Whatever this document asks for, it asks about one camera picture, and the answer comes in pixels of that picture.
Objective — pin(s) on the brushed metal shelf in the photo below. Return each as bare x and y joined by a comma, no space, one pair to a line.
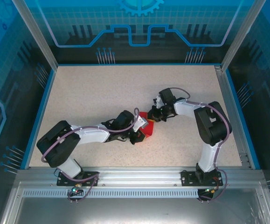
125,210

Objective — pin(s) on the aluminium frame post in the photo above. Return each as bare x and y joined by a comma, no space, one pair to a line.
239,37
35,35

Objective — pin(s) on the blue table edge strip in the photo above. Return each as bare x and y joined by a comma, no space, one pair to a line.
38,121
242,116

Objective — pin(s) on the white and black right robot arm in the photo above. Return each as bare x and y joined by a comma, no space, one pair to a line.
209,123

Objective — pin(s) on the aluminium side rail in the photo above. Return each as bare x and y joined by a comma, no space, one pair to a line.
235,130

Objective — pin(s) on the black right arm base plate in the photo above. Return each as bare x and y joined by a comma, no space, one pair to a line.
187,179

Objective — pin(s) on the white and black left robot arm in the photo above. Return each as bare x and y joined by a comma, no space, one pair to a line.
90,135

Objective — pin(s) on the red cloth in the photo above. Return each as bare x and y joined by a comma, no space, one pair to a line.
150,130

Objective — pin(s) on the aluminium front beam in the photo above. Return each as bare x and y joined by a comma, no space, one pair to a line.
137,177

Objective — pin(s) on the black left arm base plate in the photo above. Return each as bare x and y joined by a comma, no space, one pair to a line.
61,182

